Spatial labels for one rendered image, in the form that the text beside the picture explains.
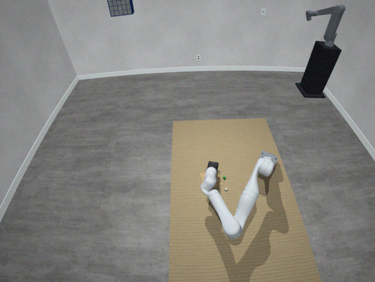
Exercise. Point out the tan mat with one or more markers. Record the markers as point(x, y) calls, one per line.
point(218, 182)

